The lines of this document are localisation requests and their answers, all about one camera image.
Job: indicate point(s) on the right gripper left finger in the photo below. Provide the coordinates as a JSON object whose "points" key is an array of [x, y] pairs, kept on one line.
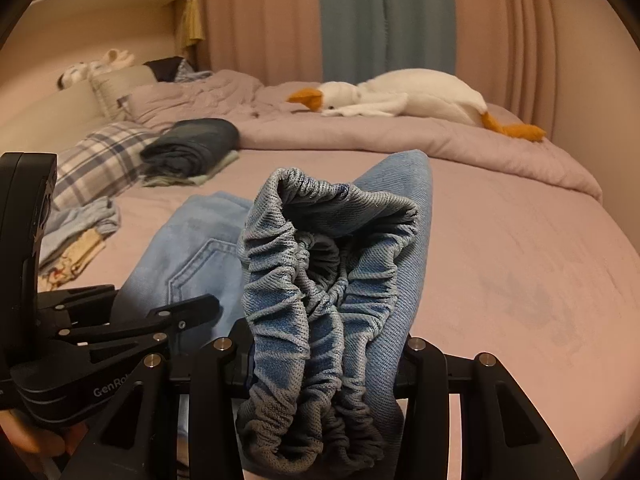
{"points": [[136, 435]]}

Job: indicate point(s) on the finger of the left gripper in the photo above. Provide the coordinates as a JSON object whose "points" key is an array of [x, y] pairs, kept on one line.
{"points": [[96, 298], [171, 320]]}

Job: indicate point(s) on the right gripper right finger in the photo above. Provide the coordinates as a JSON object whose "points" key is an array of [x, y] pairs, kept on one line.
{"points": [[502, 435]]}

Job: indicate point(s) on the light blue denim pants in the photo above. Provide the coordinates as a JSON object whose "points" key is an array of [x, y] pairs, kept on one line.
{"points": [[329, 278]]}

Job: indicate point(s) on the left hand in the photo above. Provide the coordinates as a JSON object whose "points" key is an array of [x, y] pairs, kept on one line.
{"points": [[42, 442]]}

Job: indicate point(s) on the cartoon print garment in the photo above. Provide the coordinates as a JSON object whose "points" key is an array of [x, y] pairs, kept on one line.
{"points": [[72, 262]]}

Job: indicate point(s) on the folded light blue shorts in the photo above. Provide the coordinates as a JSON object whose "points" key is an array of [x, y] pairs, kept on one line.
{"points": [[65, 227]]}

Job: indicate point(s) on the folded light green garment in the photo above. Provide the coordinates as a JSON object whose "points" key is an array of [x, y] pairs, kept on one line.
{"points": [[160, 181]]}

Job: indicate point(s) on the plaid pillow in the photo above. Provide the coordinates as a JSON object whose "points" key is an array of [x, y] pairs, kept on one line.
{"points": [[104, 164]]}

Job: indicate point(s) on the folded dark denim jeans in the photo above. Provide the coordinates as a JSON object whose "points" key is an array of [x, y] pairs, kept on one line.
{"points": [[191, 147]]}

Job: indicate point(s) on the pink-purple comforter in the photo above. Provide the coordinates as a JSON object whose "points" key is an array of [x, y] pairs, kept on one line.
{"points": [[267, 121]]}

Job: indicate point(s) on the beige pillow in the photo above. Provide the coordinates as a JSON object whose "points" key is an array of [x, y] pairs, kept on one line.
{"points": [[109, 88]]}

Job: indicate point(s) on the dark clothes by headboard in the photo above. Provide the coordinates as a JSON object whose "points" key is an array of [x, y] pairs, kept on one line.
{"points": [[176, 69]]}

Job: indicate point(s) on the small white plush toy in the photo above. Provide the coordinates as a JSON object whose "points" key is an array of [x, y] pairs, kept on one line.
{"points": [[113, 59]]}

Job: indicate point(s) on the pink curtain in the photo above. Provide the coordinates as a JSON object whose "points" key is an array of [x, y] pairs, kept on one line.
{"points": [[508, 50]]}

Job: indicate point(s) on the white goose plush toy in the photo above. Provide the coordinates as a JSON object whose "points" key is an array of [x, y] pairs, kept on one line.
{"points": [[414, 92]]}

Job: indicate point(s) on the blue curtain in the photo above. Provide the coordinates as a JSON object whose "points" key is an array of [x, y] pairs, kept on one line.
{"points": [[362, 39]]}

